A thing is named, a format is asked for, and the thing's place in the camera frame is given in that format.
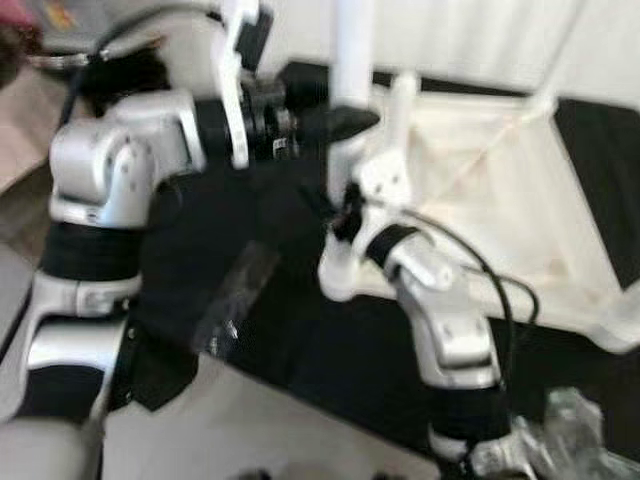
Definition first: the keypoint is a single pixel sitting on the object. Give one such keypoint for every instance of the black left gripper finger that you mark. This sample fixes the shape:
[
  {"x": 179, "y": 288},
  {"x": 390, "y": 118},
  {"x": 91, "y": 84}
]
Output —
[
  {"x": 310, "y": 92},
  {"x": 335, "y": 123}
]

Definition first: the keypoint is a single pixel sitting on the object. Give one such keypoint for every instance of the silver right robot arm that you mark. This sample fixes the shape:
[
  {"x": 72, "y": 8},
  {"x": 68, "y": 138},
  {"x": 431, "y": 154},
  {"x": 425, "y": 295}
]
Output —
[{"x": 450, "y": 320}]

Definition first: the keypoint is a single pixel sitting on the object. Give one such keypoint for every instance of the clear plastic bag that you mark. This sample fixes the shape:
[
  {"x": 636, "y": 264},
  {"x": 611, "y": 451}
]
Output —
[{"x": 235, "y": 300}]

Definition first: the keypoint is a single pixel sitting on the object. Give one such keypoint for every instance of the white plastic table top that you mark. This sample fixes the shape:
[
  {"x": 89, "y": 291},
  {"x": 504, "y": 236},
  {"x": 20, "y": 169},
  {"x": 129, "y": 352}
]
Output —
[{"x": 520, "y": 200}]

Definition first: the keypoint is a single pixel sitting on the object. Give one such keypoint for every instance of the black metal wok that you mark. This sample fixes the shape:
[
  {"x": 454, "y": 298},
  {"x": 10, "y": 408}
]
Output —
[{"x": 90, "y": 55}]

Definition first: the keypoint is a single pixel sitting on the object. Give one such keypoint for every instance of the pink towel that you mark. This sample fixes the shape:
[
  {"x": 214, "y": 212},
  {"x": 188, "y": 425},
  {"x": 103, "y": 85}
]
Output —
[{"x": 30, "y": 130}]

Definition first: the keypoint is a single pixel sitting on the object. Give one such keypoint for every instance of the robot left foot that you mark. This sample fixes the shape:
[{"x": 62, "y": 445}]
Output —
[{"x": 250, "y": 475}]

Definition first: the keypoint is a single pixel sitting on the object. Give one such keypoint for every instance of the clear plastic wrap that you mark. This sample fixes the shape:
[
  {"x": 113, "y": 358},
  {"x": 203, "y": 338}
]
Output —
[{"x": 580, "y": 430}]

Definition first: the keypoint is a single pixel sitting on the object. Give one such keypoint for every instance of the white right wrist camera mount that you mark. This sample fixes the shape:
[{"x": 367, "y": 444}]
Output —
[{"x": 385, "y": 180}]

